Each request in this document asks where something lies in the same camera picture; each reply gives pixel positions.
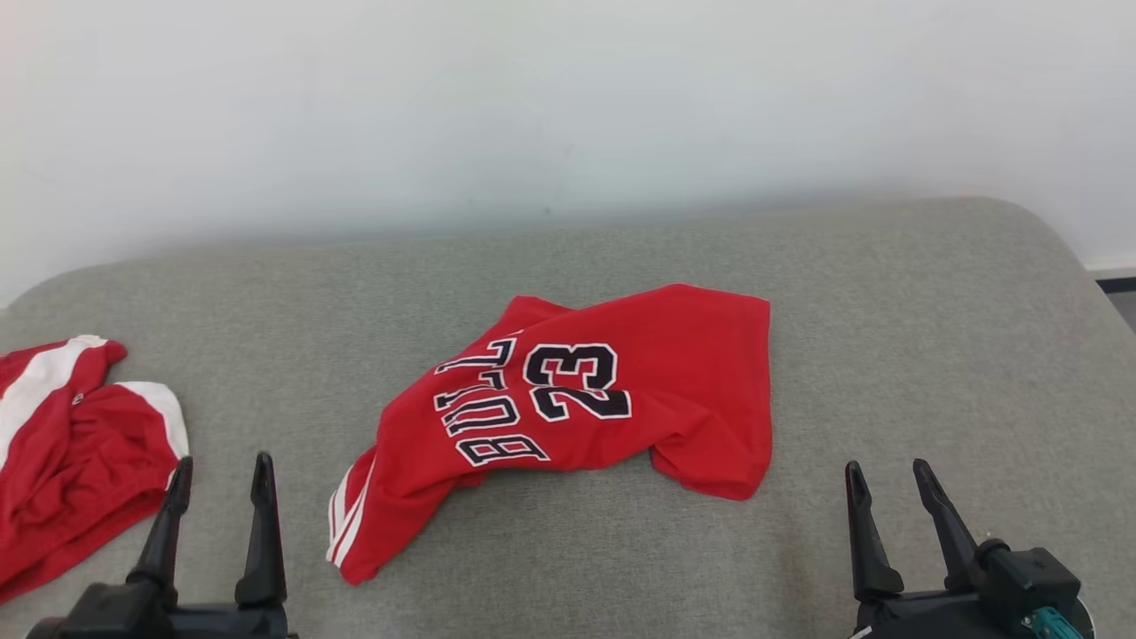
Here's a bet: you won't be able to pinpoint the right black cable teal plug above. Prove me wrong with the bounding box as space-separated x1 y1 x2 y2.
1019 606 1088 639

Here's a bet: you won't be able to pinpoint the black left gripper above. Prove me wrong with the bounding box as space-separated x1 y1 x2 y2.
127 452 299 639

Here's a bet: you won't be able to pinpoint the red Bulls 23 jersey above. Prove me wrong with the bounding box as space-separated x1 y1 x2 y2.
326 283 773 587

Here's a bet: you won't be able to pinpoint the white and black baseboard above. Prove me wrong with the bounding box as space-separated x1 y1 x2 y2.
1085 260 1136 294

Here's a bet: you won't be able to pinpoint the red shorts with white stripe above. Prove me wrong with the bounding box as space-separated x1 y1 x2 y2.
0 335 190 606

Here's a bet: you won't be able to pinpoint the grey fabric sofa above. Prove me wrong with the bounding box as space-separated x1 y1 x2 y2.
0 197 1136 639

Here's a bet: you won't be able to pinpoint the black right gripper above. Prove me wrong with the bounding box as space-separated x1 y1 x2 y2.
844 458 1035 639

